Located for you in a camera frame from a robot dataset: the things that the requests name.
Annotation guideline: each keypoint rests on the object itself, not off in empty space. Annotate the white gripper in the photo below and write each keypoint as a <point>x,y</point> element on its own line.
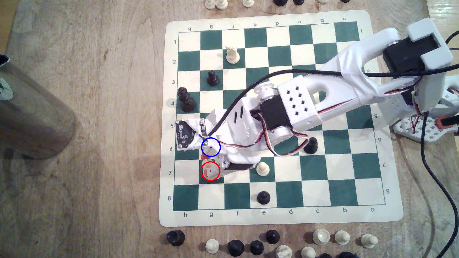
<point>239,167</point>

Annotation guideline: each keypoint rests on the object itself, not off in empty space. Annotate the white pawn chess piece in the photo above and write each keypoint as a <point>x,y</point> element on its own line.
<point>263,168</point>
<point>212,245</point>
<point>209,170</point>

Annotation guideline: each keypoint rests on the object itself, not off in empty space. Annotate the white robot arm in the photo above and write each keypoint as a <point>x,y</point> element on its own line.
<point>358,64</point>

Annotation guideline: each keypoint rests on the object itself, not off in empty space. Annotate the black pawn chess piece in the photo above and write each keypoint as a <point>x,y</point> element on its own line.
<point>264,197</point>
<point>213,78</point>
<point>311,146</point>

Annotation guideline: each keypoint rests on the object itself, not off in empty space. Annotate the tall black chess piece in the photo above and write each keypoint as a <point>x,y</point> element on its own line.
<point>187,102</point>

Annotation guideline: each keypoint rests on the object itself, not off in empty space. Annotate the tall white chess piece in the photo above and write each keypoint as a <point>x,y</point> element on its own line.
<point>233,56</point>

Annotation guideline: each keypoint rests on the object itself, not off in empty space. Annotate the white rook chess piece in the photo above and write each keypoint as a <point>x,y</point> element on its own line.
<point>283,252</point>

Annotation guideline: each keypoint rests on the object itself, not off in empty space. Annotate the green white chess mat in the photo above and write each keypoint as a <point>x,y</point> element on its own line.
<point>340,172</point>

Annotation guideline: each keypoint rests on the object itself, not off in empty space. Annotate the brushed metal cylinder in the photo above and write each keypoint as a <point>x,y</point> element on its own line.
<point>32,118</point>

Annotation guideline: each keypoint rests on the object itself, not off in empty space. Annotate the orange black table clamp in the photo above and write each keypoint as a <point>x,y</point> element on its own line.
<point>446,122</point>

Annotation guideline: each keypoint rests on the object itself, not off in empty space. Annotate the black camera circuit board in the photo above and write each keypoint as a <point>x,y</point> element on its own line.
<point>184,132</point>

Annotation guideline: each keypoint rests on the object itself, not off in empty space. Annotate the white perforated base plate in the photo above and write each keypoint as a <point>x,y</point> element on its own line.
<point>412,129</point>

